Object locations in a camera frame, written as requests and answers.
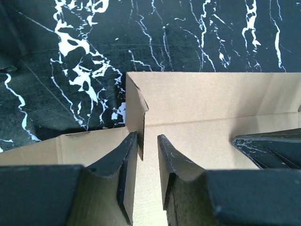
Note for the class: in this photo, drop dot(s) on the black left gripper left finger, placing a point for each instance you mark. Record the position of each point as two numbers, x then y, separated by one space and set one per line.
83 179

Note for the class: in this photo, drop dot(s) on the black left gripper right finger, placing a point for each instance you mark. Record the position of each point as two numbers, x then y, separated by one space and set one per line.
194 196

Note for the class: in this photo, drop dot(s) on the black wire tray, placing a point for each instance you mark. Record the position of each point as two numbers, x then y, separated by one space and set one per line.
12 48

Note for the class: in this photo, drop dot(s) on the cardboard box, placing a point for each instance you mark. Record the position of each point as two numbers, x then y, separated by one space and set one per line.
200 114

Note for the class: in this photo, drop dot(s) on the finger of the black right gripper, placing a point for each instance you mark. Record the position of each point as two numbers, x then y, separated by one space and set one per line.
279 149

